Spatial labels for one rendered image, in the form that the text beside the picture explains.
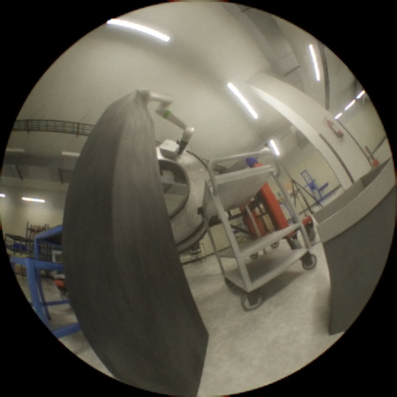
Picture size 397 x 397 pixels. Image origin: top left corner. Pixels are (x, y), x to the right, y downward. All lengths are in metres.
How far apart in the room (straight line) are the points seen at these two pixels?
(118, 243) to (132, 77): 3.82
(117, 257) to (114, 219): 0.06
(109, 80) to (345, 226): 4.14
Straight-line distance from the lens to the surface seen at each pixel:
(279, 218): 1.27
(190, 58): 3.96
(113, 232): 0.21
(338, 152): 2.92
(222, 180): 0.62
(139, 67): 3.84
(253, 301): 0.64
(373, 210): 0.31
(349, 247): 0.29
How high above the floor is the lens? 0.37
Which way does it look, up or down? 24 degrees up
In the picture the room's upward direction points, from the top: 19 degrees counter-clockwise
